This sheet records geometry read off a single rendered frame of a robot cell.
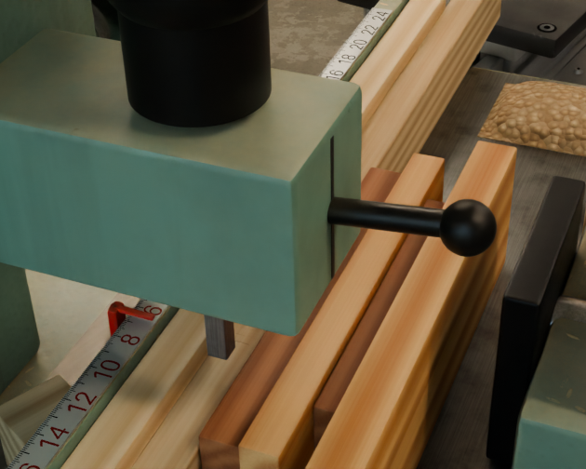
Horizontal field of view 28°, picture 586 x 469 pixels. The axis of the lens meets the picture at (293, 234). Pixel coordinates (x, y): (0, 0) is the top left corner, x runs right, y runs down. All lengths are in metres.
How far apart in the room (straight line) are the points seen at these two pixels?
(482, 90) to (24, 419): 0.36
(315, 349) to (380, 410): 0.06
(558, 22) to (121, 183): 0.69
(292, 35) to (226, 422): 2.39
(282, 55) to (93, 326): 2.03
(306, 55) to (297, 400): 2.30
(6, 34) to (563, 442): 0.26
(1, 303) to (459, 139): 0.29
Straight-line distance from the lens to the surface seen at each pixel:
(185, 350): 0.49
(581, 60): 1.19
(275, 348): 0.50
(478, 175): 0.56
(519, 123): 0.72
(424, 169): 0.59
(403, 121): 0.66
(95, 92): 0.43
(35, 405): 0.64
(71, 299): 0.77
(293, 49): 2.76
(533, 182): 0.68
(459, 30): 0.76
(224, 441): 0.46
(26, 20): 0.47
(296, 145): 0.39
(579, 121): 0.72
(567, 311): 0.50
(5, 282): 0.68
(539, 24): 1.05
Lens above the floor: 1.28
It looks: 37 degrees down
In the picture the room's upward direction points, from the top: 2 degrees counter-clockwise
